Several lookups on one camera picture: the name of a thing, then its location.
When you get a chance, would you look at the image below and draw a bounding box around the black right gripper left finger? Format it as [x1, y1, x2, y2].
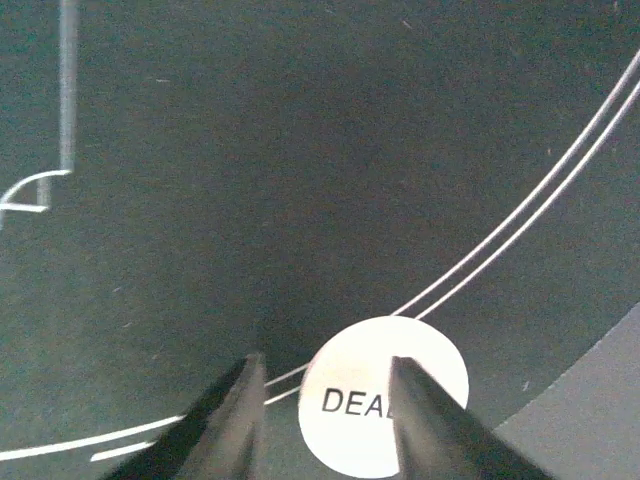
[104, 353, 266, 479]

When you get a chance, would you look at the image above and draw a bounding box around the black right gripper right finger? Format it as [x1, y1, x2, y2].
[389, 356, 552, 480]

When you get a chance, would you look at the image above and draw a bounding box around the white dealer button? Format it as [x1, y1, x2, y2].
[298, 316, 469, 479]

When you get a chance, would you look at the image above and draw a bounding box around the round black poker mat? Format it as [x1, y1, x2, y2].
[1, 1, 639, 479]

